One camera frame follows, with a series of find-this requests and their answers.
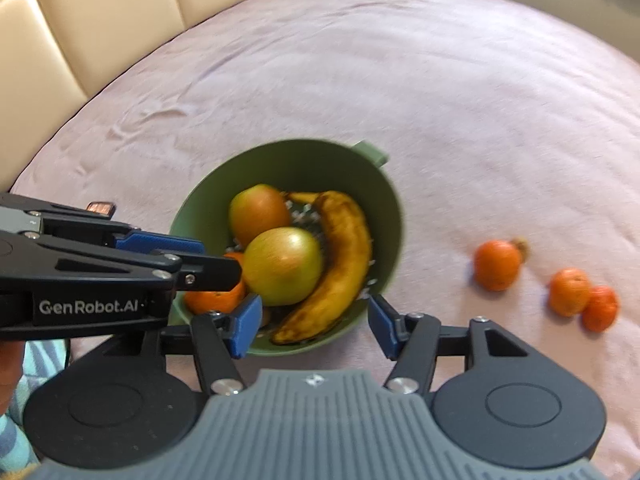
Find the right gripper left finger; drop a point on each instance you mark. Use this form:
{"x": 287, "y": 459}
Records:
{"x": 138, "y": 395}

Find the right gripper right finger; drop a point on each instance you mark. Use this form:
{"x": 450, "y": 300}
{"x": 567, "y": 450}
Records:
{"x": 491, "y": 394}

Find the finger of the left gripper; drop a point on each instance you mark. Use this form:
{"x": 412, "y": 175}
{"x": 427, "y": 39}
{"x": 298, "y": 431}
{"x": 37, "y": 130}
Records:
{"x": 92, "y": 225}
{"x": 54, "y": 288}

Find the orange mandarin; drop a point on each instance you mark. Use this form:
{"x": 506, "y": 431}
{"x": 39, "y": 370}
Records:
{"x": 569, "y": 292}
{"x": 496, "y": 265}

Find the wrinkled mandarin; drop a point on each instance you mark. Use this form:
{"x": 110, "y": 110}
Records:
{"x": 602, "y": 309}

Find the green colander bowl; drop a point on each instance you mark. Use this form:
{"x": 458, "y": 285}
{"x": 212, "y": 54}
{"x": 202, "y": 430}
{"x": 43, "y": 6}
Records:
{"x": 300, "y": 166}

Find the left hand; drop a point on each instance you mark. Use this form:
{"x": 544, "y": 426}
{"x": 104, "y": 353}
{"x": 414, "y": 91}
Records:
{"x": 11, "y": 370}

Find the orange in bowl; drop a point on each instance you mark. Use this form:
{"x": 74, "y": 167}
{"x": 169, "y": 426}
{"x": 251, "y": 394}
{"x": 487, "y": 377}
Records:
{"x": 225, "y": 302}

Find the small brown fruit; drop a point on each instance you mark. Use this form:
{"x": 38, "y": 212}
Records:
{"x": 522, "y": 246}

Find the cream padded headboard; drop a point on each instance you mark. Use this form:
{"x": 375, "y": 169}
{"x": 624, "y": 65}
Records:
{"x": 56, "y": 55}

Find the yellow-green apple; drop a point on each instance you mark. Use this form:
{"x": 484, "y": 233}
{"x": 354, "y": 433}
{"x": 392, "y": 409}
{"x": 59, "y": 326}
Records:
{"x": 283, "y": 266}

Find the red-green apple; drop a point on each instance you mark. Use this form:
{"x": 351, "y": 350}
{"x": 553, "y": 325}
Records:
{"x": 256, "y": 210}

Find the ripe spotted banana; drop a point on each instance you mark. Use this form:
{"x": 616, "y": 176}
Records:
{"x": 348, "y": 245}

